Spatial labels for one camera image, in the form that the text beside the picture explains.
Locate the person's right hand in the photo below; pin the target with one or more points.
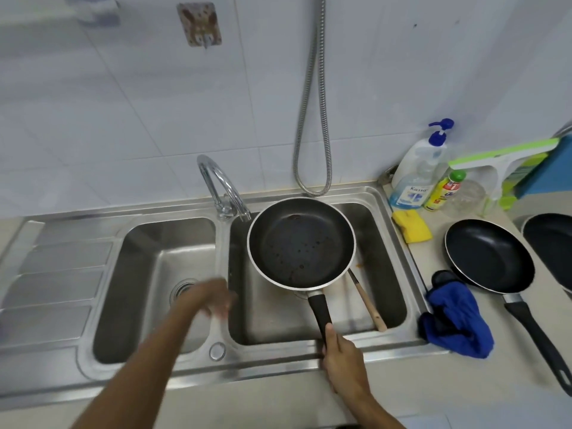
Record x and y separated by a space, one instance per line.
346 366

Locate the white wall shelf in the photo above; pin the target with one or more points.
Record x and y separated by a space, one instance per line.
96 13

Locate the blue microfibre cloth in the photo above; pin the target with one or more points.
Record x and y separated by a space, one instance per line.
464 321

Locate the chrome faucet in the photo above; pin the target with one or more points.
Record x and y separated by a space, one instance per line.
232 189

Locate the small black frying pan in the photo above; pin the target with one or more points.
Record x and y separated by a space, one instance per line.
489 256

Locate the green white squeegee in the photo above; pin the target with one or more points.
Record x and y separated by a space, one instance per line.
500 154

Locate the person's left hand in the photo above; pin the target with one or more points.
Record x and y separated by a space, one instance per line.
210 299

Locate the yellow sponge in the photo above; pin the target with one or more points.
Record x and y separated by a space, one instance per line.
415 227

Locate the green knife block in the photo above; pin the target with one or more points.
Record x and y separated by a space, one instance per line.
520 174

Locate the large black frying pan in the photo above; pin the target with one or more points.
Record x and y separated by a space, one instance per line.
299 241

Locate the stainless steel double sink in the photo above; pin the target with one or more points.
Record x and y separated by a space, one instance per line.
147 263

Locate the brown adhesive wall hook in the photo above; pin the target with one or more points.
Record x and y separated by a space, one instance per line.
199 22

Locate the clear pump soap bottle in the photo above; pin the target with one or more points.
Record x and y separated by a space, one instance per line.
415 174

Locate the clear glass cup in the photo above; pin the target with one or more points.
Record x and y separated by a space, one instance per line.
464 198

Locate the medium black frying pan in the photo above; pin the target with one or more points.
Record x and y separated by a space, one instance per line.
554 245

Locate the metal sink strainer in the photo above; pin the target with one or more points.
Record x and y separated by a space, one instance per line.
181 290

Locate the small yellow bottle green cap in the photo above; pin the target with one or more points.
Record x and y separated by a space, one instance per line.
440 192

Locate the person's left forearm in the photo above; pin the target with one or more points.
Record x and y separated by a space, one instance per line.
143 366

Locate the blue cutting board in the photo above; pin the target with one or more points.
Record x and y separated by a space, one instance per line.
552 171

